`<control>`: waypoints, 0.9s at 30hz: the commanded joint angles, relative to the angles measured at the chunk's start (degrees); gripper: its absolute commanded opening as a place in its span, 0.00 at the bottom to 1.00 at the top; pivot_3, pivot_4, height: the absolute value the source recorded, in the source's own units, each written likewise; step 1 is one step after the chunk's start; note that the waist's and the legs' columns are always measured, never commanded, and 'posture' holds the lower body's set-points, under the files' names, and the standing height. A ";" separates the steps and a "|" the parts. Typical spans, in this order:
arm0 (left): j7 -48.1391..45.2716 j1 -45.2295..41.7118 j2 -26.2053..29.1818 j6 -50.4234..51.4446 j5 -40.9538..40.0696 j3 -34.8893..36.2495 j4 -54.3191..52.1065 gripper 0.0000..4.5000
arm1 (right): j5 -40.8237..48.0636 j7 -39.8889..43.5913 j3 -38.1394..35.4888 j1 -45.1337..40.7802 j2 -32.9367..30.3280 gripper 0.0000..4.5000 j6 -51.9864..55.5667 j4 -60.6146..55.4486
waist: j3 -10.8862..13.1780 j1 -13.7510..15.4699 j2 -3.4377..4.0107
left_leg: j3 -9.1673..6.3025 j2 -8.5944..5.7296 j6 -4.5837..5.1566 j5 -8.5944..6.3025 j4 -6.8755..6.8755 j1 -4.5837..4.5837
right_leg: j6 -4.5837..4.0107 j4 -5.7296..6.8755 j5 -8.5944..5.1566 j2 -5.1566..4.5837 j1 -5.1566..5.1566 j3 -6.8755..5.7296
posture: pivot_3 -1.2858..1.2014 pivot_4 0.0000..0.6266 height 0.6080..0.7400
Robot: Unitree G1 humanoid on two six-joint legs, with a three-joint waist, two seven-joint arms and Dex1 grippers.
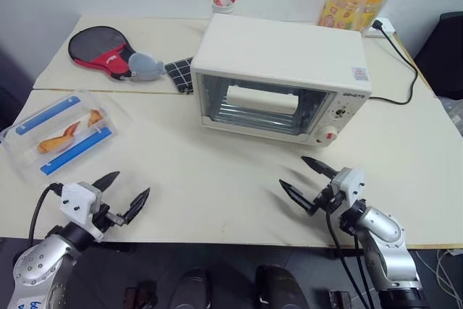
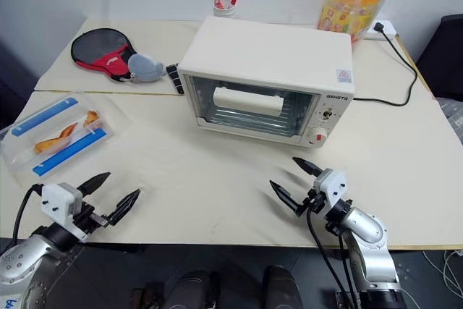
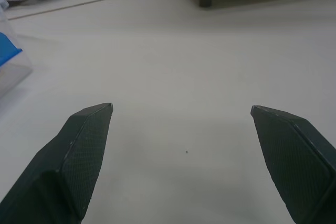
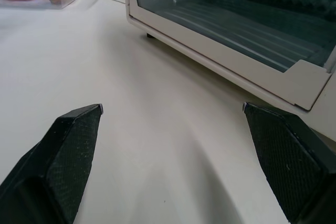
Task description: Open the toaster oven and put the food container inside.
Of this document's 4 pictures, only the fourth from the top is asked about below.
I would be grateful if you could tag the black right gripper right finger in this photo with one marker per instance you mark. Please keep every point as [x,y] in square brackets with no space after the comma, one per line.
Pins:
[286,161]

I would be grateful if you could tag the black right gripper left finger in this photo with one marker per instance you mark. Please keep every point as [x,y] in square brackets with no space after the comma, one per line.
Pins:
[63,161]

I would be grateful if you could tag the white toaster oven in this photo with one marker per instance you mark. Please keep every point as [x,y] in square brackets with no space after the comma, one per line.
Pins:
[236,24]

